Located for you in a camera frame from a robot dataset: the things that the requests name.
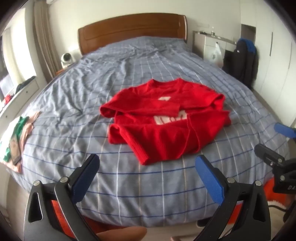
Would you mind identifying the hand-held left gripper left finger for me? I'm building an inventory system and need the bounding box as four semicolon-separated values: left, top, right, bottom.
24;153;100;241

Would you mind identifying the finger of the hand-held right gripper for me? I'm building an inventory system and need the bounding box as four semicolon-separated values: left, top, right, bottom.
254;144;285;173
274;123;296;140

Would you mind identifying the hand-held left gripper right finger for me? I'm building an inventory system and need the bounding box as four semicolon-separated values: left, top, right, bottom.
192;155;271;241

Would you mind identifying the red knit sweater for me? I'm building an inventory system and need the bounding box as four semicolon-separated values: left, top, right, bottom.
100;78;232;165

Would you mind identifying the pile of green pink clothes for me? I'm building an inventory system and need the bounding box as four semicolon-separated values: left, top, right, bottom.
5;111;41;173

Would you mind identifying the dark clothes pile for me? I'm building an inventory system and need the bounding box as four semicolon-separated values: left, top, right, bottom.
16;76;36;91

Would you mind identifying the person's bare leg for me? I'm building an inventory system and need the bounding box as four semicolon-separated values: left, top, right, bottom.
96;227;147;241

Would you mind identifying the black jacket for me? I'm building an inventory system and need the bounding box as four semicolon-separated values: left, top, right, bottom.
223;38;259;87

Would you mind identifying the bed with grey checked cover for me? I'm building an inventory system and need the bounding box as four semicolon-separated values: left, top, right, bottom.
5;36;289;229

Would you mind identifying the green and white garment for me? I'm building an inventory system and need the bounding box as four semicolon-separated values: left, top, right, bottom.
0;116;29;163

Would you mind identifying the blue garment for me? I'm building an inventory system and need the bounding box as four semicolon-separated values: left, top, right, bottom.
238;38;256;53

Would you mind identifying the white plastic bag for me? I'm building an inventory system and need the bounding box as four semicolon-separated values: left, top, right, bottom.
209;42;223;63

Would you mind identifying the white window bench cabinet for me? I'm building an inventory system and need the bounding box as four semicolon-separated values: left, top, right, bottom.
0;79;47;137

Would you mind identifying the white desk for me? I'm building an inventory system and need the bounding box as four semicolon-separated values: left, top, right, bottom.
192;31;237;61

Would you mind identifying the white round fan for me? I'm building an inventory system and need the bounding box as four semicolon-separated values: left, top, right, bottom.
60;53;75;69

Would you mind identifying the window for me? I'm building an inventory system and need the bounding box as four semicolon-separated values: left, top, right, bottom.
0;28;15;100

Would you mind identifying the beige curtain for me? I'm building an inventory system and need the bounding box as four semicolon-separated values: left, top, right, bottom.
35;0;62;79

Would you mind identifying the wooden headboard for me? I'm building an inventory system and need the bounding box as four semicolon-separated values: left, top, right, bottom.
78;13;187;55

